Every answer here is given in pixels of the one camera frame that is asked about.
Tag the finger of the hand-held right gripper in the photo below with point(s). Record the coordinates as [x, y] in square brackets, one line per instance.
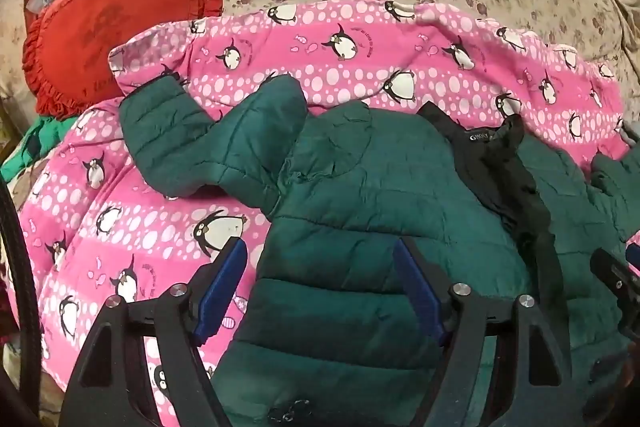
[615, 272]

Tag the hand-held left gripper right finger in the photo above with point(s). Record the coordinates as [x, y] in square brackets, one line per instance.
[417, 287]

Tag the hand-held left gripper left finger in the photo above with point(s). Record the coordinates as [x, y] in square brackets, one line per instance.
[220, 292]

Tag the green puffer jacket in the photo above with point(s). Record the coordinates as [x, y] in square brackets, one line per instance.
[360, 187]

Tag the pink penguin print blanket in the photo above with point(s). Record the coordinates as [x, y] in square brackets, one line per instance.
[150, 217]

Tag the bright green cloth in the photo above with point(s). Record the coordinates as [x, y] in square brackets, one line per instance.
[35, 147]

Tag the red ruffled pillow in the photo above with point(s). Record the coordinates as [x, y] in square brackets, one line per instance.
[100, 32]

